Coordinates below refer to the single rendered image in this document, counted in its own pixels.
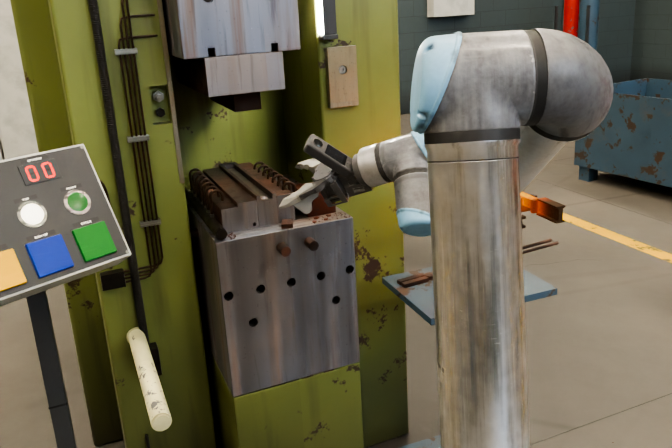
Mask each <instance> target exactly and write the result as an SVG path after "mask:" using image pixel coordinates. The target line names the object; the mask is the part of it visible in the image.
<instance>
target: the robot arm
mask: <svg viewBox="0 0 672 448"><path fill-rule="evenodd" d="M613 91H614V88H613V81H612V76H611V73H610V70H609V68H608V66H607V64H606V63H605V61H604V59H603V58H602V56H601V55H600V54H599V53H598V52H597V51H596V50H595V49H593V48H592V47H591V46H590V45H589V44H588V43H586V42H585V41H583V40H581V39H579V38H577V37H575V36H574V35H572V34H569V33H565V32H562V31H558V30H552V29H544V28H534V29H530V30H509V31H491V32H474V33H462V32H456V33H455V34H447V35H438V36H431V37H429V38H427V39H426V40H424V41H423V42H422V44H421V45H420V47H419V49H418V52H417V55H416V59H415V64H414V70H413V77H412V86H411V98H410V114H411V115H410V124H411V128H412V130H413V131H411V133H408V134H405V135H402V136H398V137H395V138H392V139H389V140H386V141H383V142H380V143H376V144H373V145H370V146H367V147H363V148H361V149H360V150H359V152H358V154H355V155H354V156H353V159H352V158H350V157H349V156H347V155H346V154H344V153H343V152H341V151H339V150H338V149H336V148H335V147H333V146H332V145H330V144H328V143H327V142H325V141H324V140H322V139H321V138H319V137H318V136H316V135H314V134H311V135H310V136H309V138H308V139H307V141H306V144H305V146H304V149H303V151H304V152H305V153H307V154H308V155H310V156H312V157H313V159H308V160H305V161H302V162H300V163H298V164H297V165H296V166H295V168H297V169H306V170H308V169H309V170H310V171H311V172H312V174H313V175H314V176H313V177H312V180H313V181H314V182H313V183H306V184H304V185H303V186H302V187H301V188H300V189H299V190H297V191H296V192H293V193H292V194H291V195H289V196H288V197H286V198H283V200H282V202H281V204H280V205H279V208H280V209H282V208H286V207H289V206H291V205H294V206H295V207H296V208H298V209H299V210H300V211H301V212H303V213H304V214H308V213H310V212H311V211H312V201H313V200H314V199H316V198H317V197H318V195H319V192H320V191H321V192H320V193H321V195H322V196H323V198H324V201H325V203H326V204H327V206H328V207H332V206H336V205H339V204H343V203H346V202H348V201H349V198H350V197H352V196H355V195H359V194H362V193H366V192H369V191H373V187H376V186H380V185H383V184H387V183H390V182H394V190H395V200H396V209H397V211H396V216H397V218H398V224H399V228H400V230H401V231H402V232H404V233H405V234H408V235H411V236H417V237H427V236H431V246H432V267H433V287H434V308H435V329H436V350H437V371H438V391H439V412H440V433H441V448H530V428H529V403H528V377H527V351H526V326H525V300H524V275H523V249H522V224H521V198H520V193H521V192H522V191H523V190H524V189H525V188H526V187H527V185H528V184H529V183H530V182H531V181H532V180H533V179H534V178H535V177H536V176H537V175H538V173H539V172H540V171H541V170H542V169H543V168H544V167H545V166H546V165H547V164H548V162H549V161H550V160H551V159H552V158H553V157H554V156H555V155H556V154H557V153H558V152H559V150H560V149H561V148H562V147H563V146H564V145H565V144H566V143H567V142H571V141H576V140H579V139H582V138H584V137H586V136H587V135H589V134H590V133H591V132H593V131H594V130H595V129H596V128H597V127H598V126H599V124H600V123H601V122H602V121H603V120H604V118H605V117H606V115H607V113H608V111H609V109H610V107H611V103H612V100H613ZM312 184H313V185H312ZM340 200H341V201H342V202H339V203H335V204H332V203H333V202H337V201H340Z"/></svg>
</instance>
